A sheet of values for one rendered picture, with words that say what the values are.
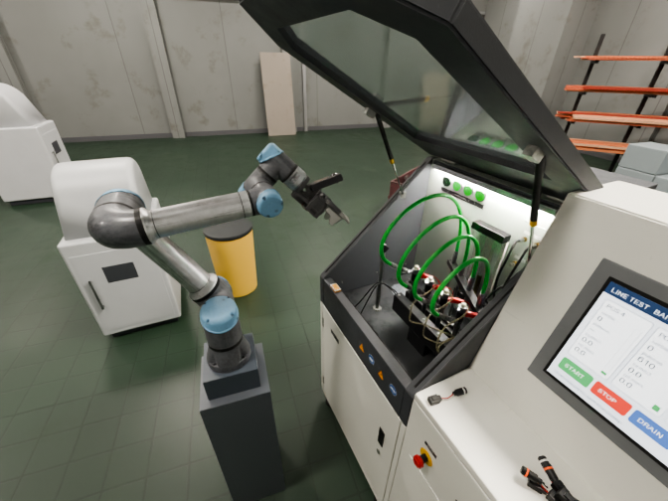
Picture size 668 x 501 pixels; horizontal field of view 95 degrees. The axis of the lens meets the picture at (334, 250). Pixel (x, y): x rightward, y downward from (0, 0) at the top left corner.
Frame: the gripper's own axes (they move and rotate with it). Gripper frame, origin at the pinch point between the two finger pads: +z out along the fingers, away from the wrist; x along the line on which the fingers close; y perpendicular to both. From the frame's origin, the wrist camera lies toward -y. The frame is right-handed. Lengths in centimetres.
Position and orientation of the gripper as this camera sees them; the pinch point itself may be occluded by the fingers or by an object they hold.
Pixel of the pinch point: (345, 217)
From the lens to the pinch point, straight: 110.0
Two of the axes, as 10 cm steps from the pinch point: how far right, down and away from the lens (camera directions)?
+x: 2.4, 3.1, -9.2
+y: -6.7, 7.4, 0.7
